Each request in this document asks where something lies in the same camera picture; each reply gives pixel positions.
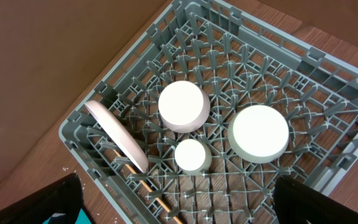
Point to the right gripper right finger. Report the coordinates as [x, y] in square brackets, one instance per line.
[296, 203]

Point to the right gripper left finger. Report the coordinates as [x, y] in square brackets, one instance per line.
[59, 202]

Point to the wooden chopstick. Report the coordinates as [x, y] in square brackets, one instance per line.
[148, 188]

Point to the white saucer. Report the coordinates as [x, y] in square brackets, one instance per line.
[258, 134]

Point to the large white plate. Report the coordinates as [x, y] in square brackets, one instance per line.
[119, 134]

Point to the white cup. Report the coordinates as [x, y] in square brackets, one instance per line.
[193, 156]

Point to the white bowl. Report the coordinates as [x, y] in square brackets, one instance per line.
[183, 106]

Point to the grey dishwasher rack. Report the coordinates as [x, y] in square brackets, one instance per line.
[239, 61]

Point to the teal serving tray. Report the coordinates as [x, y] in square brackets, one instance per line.
[82, 217]

